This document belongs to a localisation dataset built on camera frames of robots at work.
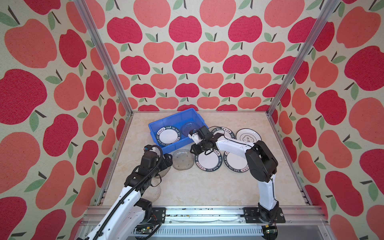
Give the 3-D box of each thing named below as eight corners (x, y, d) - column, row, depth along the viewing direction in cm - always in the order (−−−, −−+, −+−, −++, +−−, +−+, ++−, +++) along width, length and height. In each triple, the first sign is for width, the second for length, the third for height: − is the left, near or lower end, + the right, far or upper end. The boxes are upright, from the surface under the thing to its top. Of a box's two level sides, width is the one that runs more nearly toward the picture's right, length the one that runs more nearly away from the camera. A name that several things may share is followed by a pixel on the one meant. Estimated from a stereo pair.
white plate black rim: (236, 142, 105) (237, 141, 104) (233, 130, 113) (234, 128, 111) (261, 142, 105) (262, 141, 104) (256, 130, 113) (257, 128, 111)
